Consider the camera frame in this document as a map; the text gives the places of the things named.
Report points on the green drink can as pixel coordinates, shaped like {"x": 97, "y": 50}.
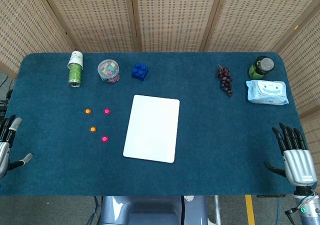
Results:
{"x": 75, "y": 76}

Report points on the blue building block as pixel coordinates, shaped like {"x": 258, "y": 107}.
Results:
{"x": 139, "y": 72}

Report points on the orange disc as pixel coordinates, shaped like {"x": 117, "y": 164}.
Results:
{"x": 93, "y": 129}
{"x": 87, "y": 111}

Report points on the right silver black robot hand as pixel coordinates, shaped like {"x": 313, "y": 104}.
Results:
{"x": 298, "y": 165}

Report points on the white paper cup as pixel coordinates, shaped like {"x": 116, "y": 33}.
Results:
{"x": 75, "y": 58}

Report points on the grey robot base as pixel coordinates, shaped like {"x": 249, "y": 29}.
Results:
{"x": 150, "y": 210}

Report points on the black under-table bracket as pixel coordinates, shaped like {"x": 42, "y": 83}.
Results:
{"x": 271, "y": 195}

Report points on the white table leg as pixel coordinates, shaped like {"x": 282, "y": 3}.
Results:
{"x": 217, "y": 210}

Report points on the bamboo folding screen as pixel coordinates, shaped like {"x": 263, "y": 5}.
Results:
{"x": 175, "y": 15}

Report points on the clear jar of clips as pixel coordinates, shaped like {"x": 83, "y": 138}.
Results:
{"x": 108, "y": 71}

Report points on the black background equipment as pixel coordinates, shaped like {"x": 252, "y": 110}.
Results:
{"x": 3, "y": 107}

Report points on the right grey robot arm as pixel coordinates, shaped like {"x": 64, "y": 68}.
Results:
{"x": 311, "y": 212}

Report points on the dark red grape bunch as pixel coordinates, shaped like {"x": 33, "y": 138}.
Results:
{"x": 225, "y": 80}

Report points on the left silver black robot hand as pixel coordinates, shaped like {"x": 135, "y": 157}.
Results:
{"x": 4, "y": 147}

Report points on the light blue wet wipes pack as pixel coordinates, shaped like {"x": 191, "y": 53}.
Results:
{"x": 267, "y": 92}

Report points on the pink disc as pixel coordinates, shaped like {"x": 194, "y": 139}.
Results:
{"x": 107, "y": 111}
{"x": 104, "y": 139}

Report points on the green jar with lid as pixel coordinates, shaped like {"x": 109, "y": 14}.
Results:
{"x": 260, "y": 68}

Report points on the blue table cloth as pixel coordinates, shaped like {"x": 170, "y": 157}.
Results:
{"x": 212, "y": 147}

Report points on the white rectangular board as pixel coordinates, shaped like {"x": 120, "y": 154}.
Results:
{"x": 152, "y": 127}

